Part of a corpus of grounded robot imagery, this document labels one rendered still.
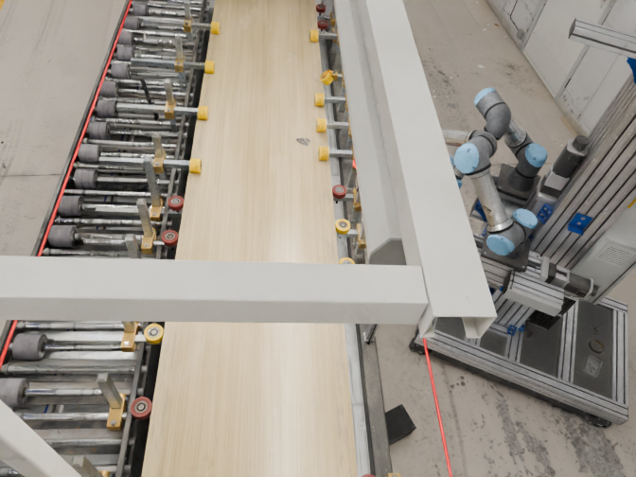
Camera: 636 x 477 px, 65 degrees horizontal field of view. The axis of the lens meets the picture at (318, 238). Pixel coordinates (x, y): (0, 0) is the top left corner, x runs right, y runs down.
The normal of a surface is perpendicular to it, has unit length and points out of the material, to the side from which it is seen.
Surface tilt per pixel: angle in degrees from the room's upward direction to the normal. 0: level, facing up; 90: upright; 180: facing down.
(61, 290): 0
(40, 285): 0
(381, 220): 61
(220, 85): 0
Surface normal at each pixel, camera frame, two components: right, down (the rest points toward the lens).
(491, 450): 0.11, -0.62
